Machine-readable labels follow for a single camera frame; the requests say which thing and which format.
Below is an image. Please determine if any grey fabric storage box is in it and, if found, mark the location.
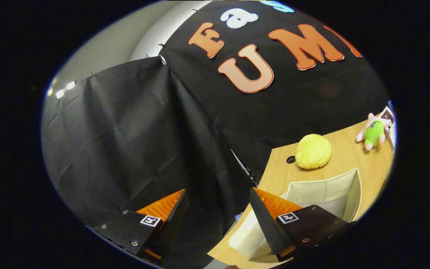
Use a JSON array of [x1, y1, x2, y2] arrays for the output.
[[229, 168, 362, 262]]

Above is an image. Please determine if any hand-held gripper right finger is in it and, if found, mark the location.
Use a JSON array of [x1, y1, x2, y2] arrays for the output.
[[249, 187, 353, 263]]

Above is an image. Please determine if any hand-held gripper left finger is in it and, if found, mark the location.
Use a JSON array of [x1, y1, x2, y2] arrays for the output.
[[91, 188, 188, 265]]

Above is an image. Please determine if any white portrait cover book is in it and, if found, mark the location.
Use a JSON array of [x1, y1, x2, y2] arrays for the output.
[[380, 106, 396, 131]]

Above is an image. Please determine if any yellow plush toy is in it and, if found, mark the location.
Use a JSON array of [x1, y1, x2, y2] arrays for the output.
[[295, 134, 332, 170]]

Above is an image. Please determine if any ceiling light panel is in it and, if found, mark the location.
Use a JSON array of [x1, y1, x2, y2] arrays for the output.
[[54, 80, 77, 99]]

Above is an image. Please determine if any black backdrop cloth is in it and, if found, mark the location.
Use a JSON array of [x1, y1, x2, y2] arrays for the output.
[[41, 0, 391, 269]]

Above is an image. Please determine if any green and pink plush toy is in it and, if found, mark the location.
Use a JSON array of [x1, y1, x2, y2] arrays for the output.
[[356, 113, 391, 151]]

